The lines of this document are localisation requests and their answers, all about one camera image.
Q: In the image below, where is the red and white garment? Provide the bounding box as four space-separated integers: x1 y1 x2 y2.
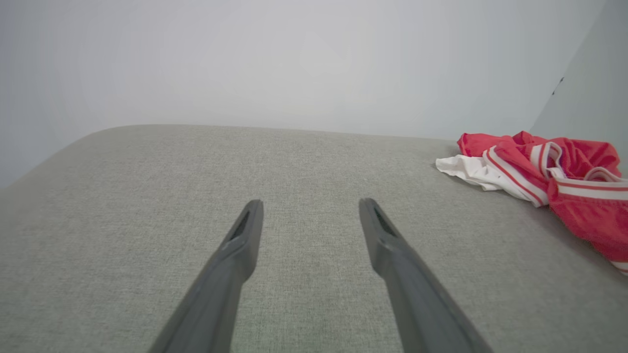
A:
436 131 628 276

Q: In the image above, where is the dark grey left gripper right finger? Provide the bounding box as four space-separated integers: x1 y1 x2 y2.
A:
359 198 494 353

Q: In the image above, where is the grey fabric sofa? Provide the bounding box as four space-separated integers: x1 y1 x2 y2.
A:
0 124 628 353

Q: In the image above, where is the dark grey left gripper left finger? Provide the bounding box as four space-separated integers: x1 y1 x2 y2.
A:
149 199 264 353

